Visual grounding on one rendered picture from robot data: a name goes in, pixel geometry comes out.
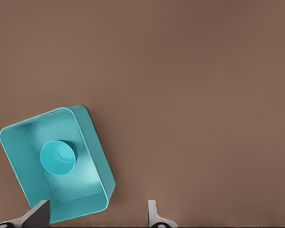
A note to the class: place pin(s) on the teal cup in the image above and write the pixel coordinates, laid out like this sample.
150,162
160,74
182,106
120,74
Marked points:
58,157

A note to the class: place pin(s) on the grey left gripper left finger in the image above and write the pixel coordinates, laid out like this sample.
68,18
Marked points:
35,214

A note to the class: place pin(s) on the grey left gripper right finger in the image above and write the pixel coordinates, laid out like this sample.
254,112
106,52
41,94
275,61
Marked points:
152,213

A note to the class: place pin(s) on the teal plastic box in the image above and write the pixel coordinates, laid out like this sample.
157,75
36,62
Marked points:
85,180

